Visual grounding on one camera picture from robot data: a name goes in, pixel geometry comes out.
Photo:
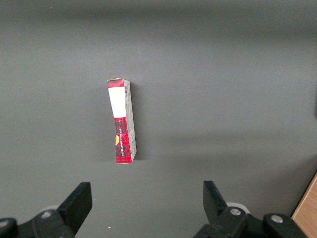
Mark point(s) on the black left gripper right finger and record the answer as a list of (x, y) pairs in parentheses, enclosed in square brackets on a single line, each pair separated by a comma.
[(223, 220)]

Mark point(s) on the red plaid cardboard box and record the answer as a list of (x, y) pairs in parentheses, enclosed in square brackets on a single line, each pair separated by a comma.
[(119, 104)]

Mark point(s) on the wooden two-drawer cabinet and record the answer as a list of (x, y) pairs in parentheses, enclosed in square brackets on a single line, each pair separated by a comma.
[(307, 213)]

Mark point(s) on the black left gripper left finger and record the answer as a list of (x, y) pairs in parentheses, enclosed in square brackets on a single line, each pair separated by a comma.
[(69, 213)]

